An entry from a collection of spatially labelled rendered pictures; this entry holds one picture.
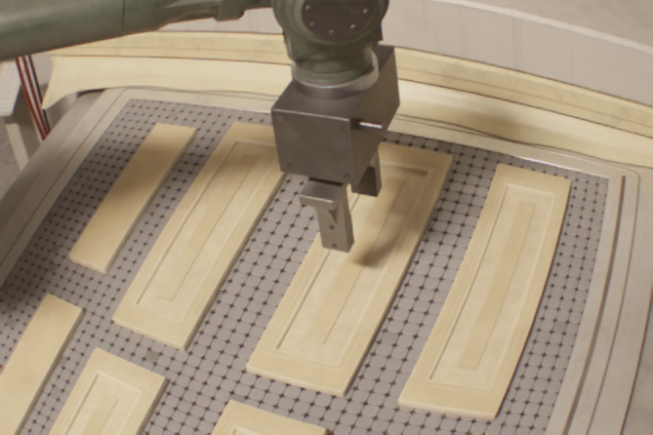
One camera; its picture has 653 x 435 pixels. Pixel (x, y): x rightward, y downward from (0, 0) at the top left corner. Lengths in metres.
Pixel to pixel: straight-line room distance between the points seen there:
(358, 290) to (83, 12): 0.82
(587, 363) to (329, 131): 0.65
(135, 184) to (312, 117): 0.73
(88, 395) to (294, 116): 0.70
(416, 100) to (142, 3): 1.01
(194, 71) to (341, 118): 1.03
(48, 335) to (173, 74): 0.97
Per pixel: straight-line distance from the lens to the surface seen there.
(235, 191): 1.88
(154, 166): 2.02
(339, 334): 1.59
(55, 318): 1.77
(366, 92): 1.39
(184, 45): 2.31
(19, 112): 3.09
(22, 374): 1.71
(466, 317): 1.60
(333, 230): 1.54
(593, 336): 1.58
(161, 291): 1.72
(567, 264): 1.71
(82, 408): 1.60
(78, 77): 2.56
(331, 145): 1.38
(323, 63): 1.35
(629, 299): 1.66
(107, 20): 1.25
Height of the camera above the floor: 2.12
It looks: 42 degrees down
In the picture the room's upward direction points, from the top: 7 degrees counter-clockwise
